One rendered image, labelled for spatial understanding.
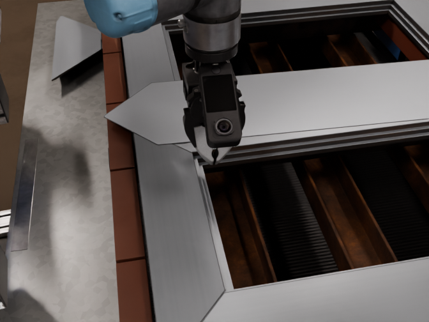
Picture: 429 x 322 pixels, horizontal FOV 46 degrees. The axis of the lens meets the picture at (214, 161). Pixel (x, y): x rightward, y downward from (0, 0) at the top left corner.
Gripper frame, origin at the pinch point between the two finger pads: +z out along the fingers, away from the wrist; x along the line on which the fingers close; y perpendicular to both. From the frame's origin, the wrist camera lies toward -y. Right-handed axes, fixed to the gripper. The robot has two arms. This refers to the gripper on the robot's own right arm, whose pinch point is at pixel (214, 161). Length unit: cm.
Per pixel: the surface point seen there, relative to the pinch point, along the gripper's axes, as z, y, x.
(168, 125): 0.7, 10.9, 6.0
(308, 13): 2, 47, -32
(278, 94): 0.8, 16.2, -15.1
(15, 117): 85, 133, 64
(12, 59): 85, 183, 70
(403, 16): 2, 42, -53
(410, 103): 0.8, 9.1, -37.8
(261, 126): 0.8, 7.7, -9.7
